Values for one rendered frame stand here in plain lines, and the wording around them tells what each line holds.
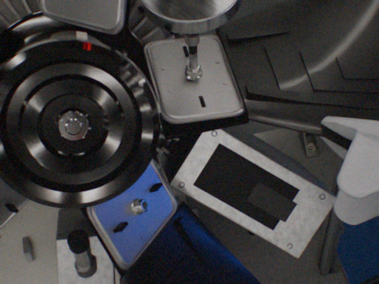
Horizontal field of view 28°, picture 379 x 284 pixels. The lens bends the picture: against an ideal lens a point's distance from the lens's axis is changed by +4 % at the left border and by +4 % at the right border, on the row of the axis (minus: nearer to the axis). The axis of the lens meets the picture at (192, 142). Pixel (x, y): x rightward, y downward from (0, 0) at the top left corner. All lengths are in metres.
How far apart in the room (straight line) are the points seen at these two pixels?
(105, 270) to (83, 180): 0.24
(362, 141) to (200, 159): 0.20
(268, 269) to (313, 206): 1.08
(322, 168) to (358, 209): 1.40
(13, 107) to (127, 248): 0.15
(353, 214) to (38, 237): 0.40
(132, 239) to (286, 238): 0.19
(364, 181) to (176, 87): 0.16
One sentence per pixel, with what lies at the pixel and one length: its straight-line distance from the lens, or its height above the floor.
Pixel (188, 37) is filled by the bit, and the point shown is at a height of 1.24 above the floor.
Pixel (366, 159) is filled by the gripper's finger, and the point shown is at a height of 1.20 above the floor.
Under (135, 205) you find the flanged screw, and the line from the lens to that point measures 0.59.
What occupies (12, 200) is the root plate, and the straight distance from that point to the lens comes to 0.62.
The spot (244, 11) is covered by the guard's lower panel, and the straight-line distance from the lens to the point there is 1.58.
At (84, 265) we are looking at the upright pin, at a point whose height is 0.98.
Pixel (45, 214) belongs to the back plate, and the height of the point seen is 0.93.
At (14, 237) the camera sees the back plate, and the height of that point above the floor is 0.91.
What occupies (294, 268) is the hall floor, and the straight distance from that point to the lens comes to 1.81.
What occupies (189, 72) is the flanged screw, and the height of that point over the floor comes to 1.20.
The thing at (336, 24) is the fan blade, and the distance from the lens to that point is 0.62.
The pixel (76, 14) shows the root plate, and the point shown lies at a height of 1.23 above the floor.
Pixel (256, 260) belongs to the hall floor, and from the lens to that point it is 1.81.
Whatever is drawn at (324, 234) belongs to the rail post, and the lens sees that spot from 1.68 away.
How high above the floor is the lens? 1.63
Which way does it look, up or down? 55 degrees down
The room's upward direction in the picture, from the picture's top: 3 degrees counter-clockwise
